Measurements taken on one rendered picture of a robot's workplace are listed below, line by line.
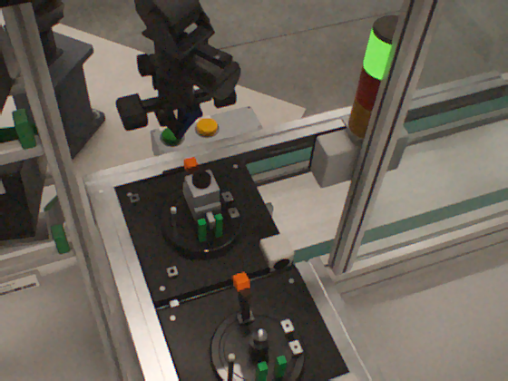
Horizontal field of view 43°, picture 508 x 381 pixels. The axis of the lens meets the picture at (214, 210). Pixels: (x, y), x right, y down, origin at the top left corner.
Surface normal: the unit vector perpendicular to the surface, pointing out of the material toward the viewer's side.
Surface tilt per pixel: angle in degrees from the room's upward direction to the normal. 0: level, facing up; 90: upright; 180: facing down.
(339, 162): 90
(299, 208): 0
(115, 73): 0
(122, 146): 0
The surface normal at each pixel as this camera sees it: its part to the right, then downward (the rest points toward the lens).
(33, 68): 0.33, 0.76
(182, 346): 0.01, -0.59
